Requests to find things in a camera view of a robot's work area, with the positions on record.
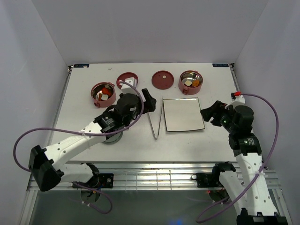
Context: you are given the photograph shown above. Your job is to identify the orange fried nugget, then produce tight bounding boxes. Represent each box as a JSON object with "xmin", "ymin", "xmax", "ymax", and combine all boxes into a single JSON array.
[{"xmin": 192, "ymin": 80, "xmax": 200, "ymax": 87}]

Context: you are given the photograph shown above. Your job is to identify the pink lunch bowl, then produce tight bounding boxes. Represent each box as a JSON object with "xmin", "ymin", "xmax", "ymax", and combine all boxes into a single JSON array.
[
  {"xmin": 90, "ymin": 82, "xmax": 116, "ymax": 108},
  {"xmin": 178, "ymin": 70, "xmax": 203, "ymax": 95}
]

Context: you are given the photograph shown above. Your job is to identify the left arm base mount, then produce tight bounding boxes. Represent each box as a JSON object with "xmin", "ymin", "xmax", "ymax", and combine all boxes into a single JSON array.
[{"xmin": 78, "ymin": 173, "xmax": 114, "ymax": 189}]

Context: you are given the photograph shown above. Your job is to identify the dark red lid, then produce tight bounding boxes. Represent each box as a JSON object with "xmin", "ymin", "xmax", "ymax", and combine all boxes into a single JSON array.
[
  {"xmin": 116, "ymin": 72, "xmax": 139, "ymax": 89},
  {"xmin": 151, "ymin": 70, "xmax": 174, "ymax": 90}
]

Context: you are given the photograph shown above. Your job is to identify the left blue corner label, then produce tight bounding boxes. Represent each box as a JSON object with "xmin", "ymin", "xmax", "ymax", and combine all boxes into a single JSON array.
[{"xmin": 73, "ymin": 64, "xmax": 90, "ymax": 68}]

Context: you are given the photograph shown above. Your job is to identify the metal tongs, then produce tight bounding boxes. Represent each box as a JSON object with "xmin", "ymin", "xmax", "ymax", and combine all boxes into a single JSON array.
[{"xmin": 147, "ymin": 97, "xmax": 164, "ymax": 141}]

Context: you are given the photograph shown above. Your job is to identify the grey transparent top lid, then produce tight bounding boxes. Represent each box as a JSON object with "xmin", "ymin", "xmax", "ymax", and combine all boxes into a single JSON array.
[{"xmin": 103, "ymin": 132, "xmax": 123, "ymax": 144}]

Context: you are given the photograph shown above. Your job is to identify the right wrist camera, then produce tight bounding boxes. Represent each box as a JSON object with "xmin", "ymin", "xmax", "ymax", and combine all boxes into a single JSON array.
[{"xmin": 230, "ymin": 91, "xmax": 245, "ymax": 108}]

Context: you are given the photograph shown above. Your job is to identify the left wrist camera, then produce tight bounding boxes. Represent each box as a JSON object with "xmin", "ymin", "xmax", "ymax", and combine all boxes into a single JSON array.
[{"xmin": 120, "ymin": 77, "xmax": 138, "ymax": 95}]

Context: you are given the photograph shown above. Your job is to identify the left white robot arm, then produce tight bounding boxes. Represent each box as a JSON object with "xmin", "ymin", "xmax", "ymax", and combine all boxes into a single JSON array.
[{"xmin": 29, "ymin": 89, "xmax": 157, "ymax": 192}]

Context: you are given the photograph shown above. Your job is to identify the blue corner label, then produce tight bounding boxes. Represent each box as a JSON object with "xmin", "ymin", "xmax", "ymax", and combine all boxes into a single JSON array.
[
  {"xmin": 212, "ymin": 63, "xmax": 229, "ymax": 68},
  {"xmin": 73, "ymin": 64, "xmax": 90, "ymax": 68}
]

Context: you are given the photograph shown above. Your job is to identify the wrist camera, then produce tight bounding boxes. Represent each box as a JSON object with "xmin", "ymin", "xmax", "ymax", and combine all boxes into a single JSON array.
[
  {"xmin": 120, "ymin": 77, "xmax": 138, "ymax": 95},
  {"xmin": 230, "ymin": 91, "xmax": 245, "ymax": 108}
]

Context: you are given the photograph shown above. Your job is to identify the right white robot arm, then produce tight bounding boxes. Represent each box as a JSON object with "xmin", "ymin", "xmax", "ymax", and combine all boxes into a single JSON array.
[{"xmin": 201, "ymin": 101, "xmax": 288, "ymax": 225}]

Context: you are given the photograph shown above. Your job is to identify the sushi roll piece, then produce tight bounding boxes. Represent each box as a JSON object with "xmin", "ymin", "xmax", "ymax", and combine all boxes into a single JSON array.
[{"xmin": 101, "ymin": 94, "xmax": 109, "ymax": 101}]

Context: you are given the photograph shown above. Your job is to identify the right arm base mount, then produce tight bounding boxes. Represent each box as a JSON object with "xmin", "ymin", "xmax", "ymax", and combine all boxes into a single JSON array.
[{"xmin": 191, "ymin": 172, "xmax": 224, "ymax": 188}]

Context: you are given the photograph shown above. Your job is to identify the aluminium frame rail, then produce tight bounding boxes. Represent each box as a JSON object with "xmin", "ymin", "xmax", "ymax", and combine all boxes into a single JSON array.
[{"xmin": 27, "ymin": 161, "xmax": 281, "ymax": 191}]

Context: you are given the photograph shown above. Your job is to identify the white square plate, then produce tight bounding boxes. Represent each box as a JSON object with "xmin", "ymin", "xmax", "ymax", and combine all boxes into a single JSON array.
[{"xmin": 163, "ymin": 97, "xmax": 205, "ymax": 132}]

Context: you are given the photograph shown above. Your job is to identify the red chicken drumstick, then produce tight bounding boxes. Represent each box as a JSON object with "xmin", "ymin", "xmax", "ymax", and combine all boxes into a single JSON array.
[{"xmin": 102, "ymin": 88, "xmax": 111, "ymax": 95}]

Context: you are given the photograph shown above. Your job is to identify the right blue corner label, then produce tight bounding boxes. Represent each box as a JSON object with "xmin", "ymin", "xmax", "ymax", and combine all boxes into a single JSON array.
[{"xmin": 212, "ymin": 63, "xmax": 229, "ymax": 68}]

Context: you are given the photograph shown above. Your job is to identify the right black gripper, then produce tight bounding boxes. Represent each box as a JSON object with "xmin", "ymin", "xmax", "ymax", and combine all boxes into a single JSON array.
[{"xmin": 200, "ymin": 100, "xmax": 237, "ymax": 134}]

